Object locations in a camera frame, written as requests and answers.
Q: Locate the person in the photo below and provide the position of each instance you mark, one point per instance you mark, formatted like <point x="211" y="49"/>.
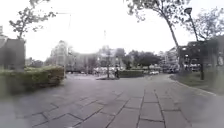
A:
<point x="116" y="72"/>

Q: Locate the low green hedge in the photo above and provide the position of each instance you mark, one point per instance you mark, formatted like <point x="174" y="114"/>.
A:
<point x="131" y="73"/>

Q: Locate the dark round trees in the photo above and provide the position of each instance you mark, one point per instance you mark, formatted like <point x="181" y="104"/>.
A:
<point x="141" y="59"/>

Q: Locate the pale large building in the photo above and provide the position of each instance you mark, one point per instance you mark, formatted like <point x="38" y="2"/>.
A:
<point x="76" y="58"/>

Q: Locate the grey stone slab pavement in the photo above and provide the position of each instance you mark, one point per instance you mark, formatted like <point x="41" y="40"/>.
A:
<point x="133" y="100"/>

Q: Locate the white car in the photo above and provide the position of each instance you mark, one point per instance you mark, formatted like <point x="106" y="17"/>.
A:
<point x="153" y="72"/>

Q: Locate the tall leaning tree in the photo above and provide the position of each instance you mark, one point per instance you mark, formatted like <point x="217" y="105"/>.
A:
<point x="166" y="16"/>

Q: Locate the green trimmed hedge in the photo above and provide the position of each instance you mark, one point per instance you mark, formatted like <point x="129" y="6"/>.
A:
<point x="33" y="77"/>

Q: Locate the dark street lamp pole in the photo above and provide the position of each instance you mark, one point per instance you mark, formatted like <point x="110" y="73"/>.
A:
<point x="196" y="40"/>

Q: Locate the grass strip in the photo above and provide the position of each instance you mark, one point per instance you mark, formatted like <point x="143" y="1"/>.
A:
<point x="203" y="81"/>

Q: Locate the dark building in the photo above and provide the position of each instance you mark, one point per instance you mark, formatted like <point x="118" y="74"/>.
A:
<point x="206" y="55"/>

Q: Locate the small leafy tree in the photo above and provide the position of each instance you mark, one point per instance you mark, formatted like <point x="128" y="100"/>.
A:
<point x="25" y="20"/>

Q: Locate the dark stone wall block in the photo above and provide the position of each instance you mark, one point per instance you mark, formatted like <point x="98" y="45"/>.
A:
<point x="12" y="53"/>

